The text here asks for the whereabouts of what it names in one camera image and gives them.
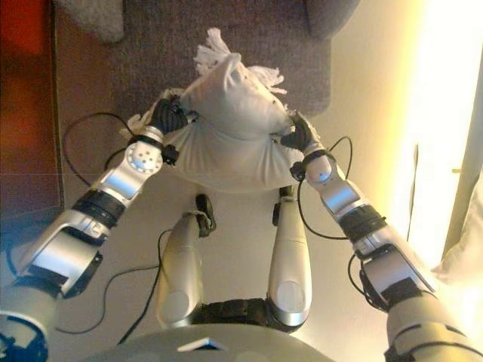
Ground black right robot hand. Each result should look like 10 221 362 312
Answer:
281 111 322 156

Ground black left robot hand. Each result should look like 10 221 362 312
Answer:
145 97 200 136

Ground white fringed cushion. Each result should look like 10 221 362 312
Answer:
120 26 314 195

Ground grey fabric armchair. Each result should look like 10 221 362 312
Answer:
103 0 361 121

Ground silver left robot leg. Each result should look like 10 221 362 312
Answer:
155 192 218 329

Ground white duvet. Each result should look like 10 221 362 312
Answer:
429 176 483 286

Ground silver robot torso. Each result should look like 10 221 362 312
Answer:
81 324 340 362

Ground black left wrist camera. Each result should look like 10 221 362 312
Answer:
162 145 180 167

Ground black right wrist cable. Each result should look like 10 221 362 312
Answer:
297 135 354 242

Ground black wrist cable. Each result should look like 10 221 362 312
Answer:
62 112 133 189
297 135 354 242

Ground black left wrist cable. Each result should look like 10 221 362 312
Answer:
62 112 133 189

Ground thin dark cable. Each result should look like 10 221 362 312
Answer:
406 143 420 242

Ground black floor cable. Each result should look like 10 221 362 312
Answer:
56 228 173 345

